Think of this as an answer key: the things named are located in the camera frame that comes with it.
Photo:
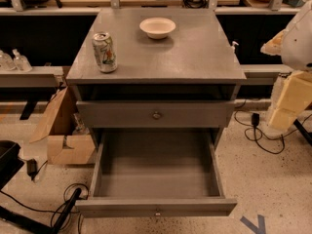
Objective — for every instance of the clear sanitizer bottle left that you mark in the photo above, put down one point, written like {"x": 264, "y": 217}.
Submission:
{"x": 6, "y": 62}

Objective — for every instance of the clear sanitizer bottle right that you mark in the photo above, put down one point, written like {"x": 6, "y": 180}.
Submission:
{"x": 21, "y": 62}

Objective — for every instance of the black power adapter left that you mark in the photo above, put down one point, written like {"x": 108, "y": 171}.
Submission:
{"x": 31, "y": 167}

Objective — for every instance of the open grey middle drawer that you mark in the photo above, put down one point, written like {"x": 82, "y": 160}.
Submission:
{"x": 156, "y": 173}

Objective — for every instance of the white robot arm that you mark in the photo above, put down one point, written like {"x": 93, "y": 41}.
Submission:
{"x": 296, "y": 50}

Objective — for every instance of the green white 7up can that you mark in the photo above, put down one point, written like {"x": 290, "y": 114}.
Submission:
{"x": 104, "y": 52}

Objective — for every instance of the small white pump bottle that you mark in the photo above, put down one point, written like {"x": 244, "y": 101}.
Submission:
{"x": 235, "y": 46}

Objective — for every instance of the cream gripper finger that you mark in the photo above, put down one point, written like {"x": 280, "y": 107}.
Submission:
{"x": 274, "y": 46}
{"x": 290, "y": 97}

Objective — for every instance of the white bowl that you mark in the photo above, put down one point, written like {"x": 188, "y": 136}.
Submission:
{"x": 157, "y": 28}

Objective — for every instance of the grey drawer cabinet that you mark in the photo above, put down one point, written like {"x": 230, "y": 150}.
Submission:
{"x": 194, "y": 63}

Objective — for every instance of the closed grey top drawer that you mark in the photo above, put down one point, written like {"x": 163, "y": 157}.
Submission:
{"x": 124, "y": 114}

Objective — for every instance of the black power adapter right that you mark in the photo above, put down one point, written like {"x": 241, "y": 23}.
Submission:
{"x": 255, "y": 119}

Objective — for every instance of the cardboard box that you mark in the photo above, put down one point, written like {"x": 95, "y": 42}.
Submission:
{"x": 57, "y": 125}

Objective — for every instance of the black bin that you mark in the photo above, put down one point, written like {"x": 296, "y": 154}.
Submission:
{"x": 10, "y": 163}

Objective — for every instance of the clear sanitizer bottle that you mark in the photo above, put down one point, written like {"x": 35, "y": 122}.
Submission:
{"x": 6, "y": 62}
{"x": 21, "y": 62}

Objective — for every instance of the black power adapter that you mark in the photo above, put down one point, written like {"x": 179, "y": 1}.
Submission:
{"x": 31, "y": 167}
{"x": 255, "y": 119}

